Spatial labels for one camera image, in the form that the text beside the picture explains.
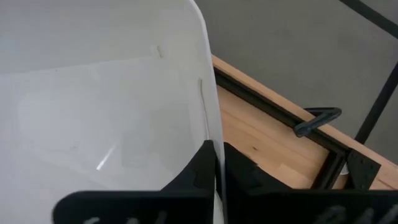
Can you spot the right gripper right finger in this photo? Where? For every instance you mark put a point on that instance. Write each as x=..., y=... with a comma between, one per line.
x=270, y=205

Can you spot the black aluminium table frame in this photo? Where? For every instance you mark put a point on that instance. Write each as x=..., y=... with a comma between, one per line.
x=273, y=107

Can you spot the white plastic basket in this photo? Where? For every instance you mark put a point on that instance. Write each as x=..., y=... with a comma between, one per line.
x=109, y=109

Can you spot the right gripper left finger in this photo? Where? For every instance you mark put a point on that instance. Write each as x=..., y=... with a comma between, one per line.
x=180, y=205

